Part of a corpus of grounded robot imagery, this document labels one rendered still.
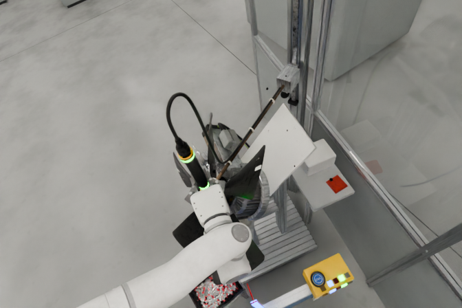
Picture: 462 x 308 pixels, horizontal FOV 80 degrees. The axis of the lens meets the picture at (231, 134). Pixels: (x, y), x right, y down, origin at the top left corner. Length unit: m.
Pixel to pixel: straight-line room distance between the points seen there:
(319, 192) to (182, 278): 1.02
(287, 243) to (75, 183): 2.18
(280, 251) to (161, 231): 1.02
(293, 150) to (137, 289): 0.76
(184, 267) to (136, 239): 1.97
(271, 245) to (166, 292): 1.63
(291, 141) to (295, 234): 1.23
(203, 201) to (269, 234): 1.49
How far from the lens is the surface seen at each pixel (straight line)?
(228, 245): 0.68
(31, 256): 3.20
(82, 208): 3.07
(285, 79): 1.23
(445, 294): 1.54
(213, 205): 0.82
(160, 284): 0.70
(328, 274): 1.23
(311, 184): 1.57
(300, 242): 2.27
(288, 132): 1.18
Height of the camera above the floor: 2.28
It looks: 54 degrees down
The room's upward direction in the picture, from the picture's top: 16 degrees counter-clockwise
